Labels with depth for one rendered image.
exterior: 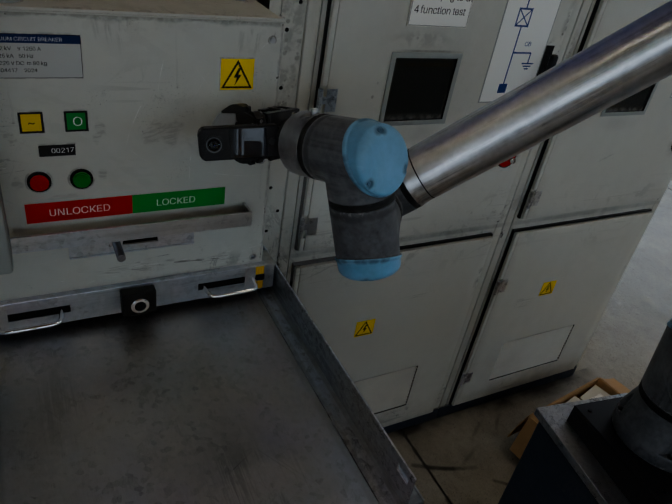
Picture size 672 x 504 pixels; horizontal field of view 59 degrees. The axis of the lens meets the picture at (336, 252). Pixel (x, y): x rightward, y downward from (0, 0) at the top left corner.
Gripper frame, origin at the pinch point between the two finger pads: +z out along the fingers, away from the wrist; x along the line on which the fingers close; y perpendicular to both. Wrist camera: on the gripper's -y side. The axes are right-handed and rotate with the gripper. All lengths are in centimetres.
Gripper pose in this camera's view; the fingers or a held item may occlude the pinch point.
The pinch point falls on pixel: (213, 127)
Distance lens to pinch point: 101.2
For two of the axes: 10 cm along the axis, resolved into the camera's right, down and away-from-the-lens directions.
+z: -6.7, -2.6, 6.9
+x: -0.3, -9.3, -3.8
